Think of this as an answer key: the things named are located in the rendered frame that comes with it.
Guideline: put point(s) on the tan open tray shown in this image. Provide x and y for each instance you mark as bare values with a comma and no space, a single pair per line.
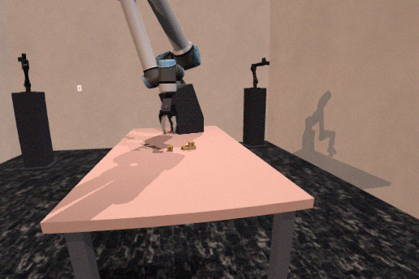
186,147

